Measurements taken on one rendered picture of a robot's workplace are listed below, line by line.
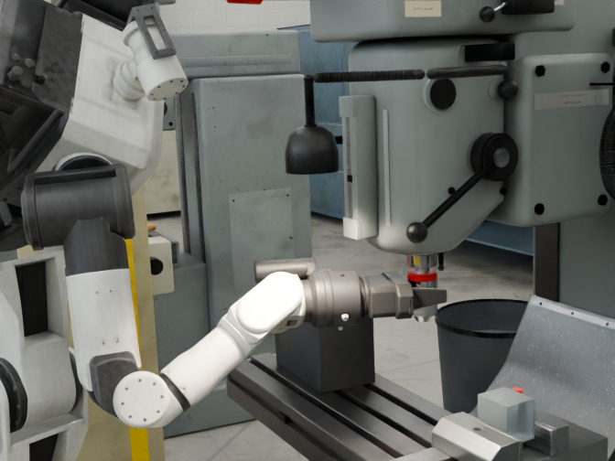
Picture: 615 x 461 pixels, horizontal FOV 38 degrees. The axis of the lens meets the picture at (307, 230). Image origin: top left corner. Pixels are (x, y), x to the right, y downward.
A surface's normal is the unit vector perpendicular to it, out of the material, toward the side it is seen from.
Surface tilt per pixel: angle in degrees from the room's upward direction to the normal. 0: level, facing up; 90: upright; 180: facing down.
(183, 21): 90
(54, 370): 81
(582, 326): 63
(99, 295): 74
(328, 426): 0
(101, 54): 59
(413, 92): 90
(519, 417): 90
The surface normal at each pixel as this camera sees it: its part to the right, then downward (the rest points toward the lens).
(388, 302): 0.16, 0.18
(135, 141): 0.62, -0.44
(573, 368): -0.81, -0.34
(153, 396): 0.34, -0.11
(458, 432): -0.59, -0.67
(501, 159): 0.47, 0.14
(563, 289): -0.88, 0.12
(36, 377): 0.73, -0.06
